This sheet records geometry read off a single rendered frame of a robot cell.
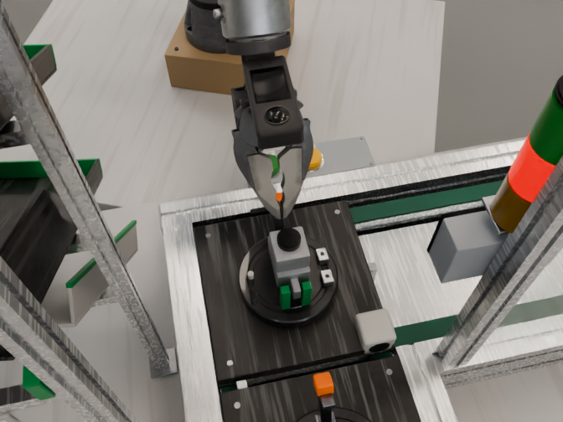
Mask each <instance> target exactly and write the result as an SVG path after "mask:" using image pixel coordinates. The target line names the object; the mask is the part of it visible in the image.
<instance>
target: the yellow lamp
mask: <svg viewBox="0 0 563 422"><path fill-rule="evenodd" d="M530 205H531V204H530V202H529V201H527V200H525V199H523V198H521V197H520V196H519V195H518V194H517V193H516V192H515V191H514V190H513V189H512V187H511V185H510V183H509V173H507V175H506V177H505V179H504V181H503V183H502V184H501V186H500V188H499V190H498V192H497V194H496V195H495V197H494V199H493V201H492V204H491V214H492V216H493V219H494V221H495V222H496V223H497V224H498V226H500V227H501V228H502V229H504V230H505V231H507V232H509V233H511V234H512V233H513V232H514V230H515V229H516V227H517V226H518V224H519V222H520V221H521V219H522V218H523V217H524V215H525V213H526V212H527V210H528V209H529V206H530Z"/></svg>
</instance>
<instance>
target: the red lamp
mask: <svg viewBox="0 0 563 422"><path fill-rule="evenodd" d="M553 170H554V165H553V164H550V163H548V162H546V161H545V160H543V159H542V158H541V157H539V156H538V155H537V154H536V153H535V151H534V150H533V148H532V147H531V145H530V143H529V135H528V136H527V138H526V139H525V141H524V144H523V146H522V147H521V149H520V150H519V153H518V155H517V157H516V158H515V160H514V162H513V164H512V166H511V168H510V169H509V183H510V185H511V187H512V189H513V190H514V191H515V192H516V193H517V194H518V195H519V196H520V197H521V198H523V199H525V200H527V201H529V202H531V203H533V201H534V200H535V197H536V196H537V194H538V193H539V191H540V190H541V189H542V187H543V185H544V184H545V182H546V180H547V179H548V177H549V176H550V174H551V173H552V171H553Z"/></svg>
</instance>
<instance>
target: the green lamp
mask: <svg viewBox="0 0 563 422"><path fill-rule="evenodd" d="M529 143H530V145H531V147H532V148H533V150H534V151H535V153H536V154H537V155H538V156H539V157H541V158H542V159H543V160H545V161H546V162H548V163H550V164H553V165H555V166H556V165H557V163H558V161H559V160H560V159H561V157H562V156H563V108H562V107H561V105H560V104H559V103H558V101H557V99H556V98H555V87H554V88H553V90H552V91H551V93H550V95H549V97H548V99H547V101H546V102H545V105H544V106H543V108H542V110H541V112H540V114H539V116H538V117H537V119H536V121H535V123H534V125H533V127H532V128H531V130H530V133H529Z"/></svg>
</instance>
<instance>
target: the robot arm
mask: <svg viewBox="0 0 563 422"><path fill-rule="evenodd" d="M291 27H292V21H291V13H290V3H289V0H188V3H187V8H186V13H185V18H184V30H185V34H186V38H187V40H188V41H189V42H190V43H191V44H192V45H193V46H194V47H195V48H196V49H199V50H201V51H204V52H207V53H211V54H231V55H241V61H242V67H243V73H244V80H245V83H244V86H243V87H239V88H234V89H230V91H231V97H232V103H233V108H234V114H235V124H236V129H234V130H231V133H232V135H233V137H234V144H233V151H234V155H235V160H236V163H237V165H238V168H239V169H240V171H241V172H242V174H243V175H244V177H245V179H246V181H247V182H248V183H249V184H250V186H251V188H252V189H253V190H254V192H255V194H256V196H257V197H258V198H259V199H260V201H261V203H262V204H263V205H264V207H265V208H266V209H267V210H268V211H269V212H270V213H271V214H272V215H273V216H274V217H276V218H277V219H285V218H286V217H287V216H288V214H289V213H290V212H291V211H292V208H293V207H294V205H295V203H296V201H297V198H298V196H299V193H300V192H301V189H302V185H303V182H304V180H305V178H306V176H307V171H308V169H309V165H310V162H311V160H312V154H313V139H312V133H311V131H310V123H311V121H310V120H309V119H308V118H303V117H302V113H301V112H300V109H301V108H302V107H303V103H302V102H301V101H299V100H298V99H297V90H296V89H295V88H294V87H293V85H292V80H291V76H290V73H289V70H288V67H287V61H286V58H285V56H283V55H280V56H275V51H278V50H282V49H286V48H288V47H290V46H291V45H292V43H291V35H290V32H287V31H288V30H290V29H291ZM275 147H285V148H284V149H283V150H282V151H281V152H279V153H278V155H277V161H278V165H279V167H280V169H281V170H282V181H281V188H282V192H283V194H282V198H281V201H280V203H279V201H277V200H276V189H275V186H274V184H273V183H272V182H271V174H272V172H273V166H272V160H271V158H270V156H269V155H266V154H265V153H263V152H262V151H263V150H264V149H270V148H275Z"/></svg>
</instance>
